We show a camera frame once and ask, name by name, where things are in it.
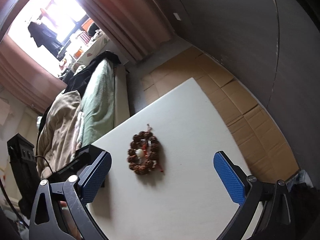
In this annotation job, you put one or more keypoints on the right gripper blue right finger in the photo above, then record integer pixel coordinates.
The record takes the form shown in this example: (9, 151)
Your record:
(231, 177)

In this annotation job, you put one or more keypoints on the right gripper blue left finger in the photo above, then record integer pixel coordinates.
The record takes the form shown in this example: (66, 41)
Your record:
(93, 176)

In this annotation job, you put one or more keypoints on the black jewelry box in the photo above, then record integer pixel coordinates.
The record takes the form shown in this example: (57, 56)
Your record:
(83, 157)

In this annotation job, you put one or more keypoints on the flattened cardboard sheet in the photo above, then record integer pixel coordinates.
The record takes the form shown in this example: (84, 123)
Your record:
(265, 149)

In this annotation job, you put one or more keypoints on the beige fleece blanket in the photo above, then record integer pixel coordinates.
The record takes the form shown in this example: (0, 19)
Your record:
(55, 147)

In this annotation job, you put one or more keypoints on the gripper body of left gripper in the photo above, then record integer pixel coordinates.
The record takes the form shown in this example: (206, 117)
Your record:
(23, 165)

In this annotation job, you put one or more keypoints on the black clothing on bed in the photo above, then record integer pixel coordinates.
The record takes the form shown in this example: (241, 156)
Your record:
(87, 72)

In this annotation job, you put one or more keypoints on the cluttered windowsill shelf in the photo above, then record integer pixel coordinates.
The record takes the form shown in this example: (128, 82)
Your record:
(82, 47)

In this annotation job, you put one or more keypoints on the black hanging garment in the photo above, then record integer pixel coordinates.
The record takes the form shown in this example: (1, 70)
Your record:
(43, 36)

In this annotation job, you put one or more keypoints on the dark wardrobe doors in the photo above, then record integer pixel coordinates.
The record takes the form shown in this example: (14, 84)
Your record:
(272, 47)

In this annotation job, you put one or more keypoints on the pink curtain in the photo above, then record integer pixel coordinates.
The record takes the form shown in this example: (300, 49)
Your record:
(137, 27)

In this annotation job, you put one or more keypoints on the white wall socket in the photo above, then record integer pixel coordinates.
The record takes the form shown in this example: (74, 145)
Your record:
(177, 16)

